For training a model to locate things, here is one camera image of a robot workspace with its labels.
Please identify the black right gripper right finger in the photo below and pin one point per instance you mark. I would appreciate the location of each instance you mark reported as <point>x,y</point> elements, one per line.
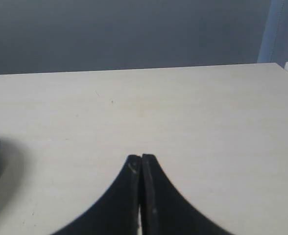
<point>164,210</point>

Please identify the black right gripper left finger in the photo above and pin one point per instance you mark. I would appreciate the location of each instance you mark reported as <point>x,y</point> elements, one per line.
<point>116,211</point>

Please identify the light blue curtain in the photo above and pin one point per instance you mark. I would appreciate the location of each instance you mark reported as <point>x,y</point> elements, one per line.
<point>274,45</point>

